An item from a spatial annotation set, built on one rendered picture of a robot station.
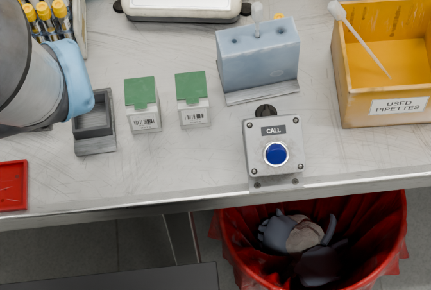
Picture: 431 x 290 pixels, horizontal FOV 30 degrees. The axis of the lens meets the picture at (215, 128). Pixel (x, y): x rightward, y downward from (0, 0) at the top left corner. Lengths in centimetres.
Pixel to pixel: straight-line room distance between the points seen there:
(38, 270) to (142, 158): 95
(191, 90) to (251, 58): 9
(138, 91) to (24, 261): 103
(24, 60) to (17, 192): 62
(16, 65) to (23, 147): 65
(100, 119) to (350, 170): 33
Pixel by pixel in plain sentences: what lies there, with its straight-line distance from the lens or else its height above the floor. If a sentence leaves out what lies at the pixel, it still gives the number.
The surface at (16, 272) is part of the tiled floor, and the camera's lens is 198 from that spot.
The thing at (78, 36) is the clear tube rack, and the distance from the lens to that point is 109.
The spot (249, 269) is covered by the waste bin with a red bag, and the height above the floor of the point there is 44.
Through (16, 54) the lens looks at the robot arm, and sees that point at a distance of 43.
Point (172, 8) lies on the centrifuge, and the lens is 112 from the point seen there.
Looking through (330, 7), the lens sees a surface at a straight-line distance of 101.
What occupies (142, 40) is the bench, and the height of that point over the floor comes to 87.
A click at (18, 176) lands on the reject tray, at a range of 107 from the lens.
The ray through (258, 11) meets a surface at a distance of 96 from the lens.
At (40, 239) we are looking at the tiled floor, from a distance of 199.
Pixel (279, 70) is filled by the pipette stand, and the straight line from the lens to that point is 105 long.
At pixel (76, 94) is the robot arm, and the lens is 75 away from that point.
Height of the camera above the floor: 181
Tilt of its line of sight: 62 degrees down
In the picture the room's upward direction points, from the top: 5 degrees counter-clockwise
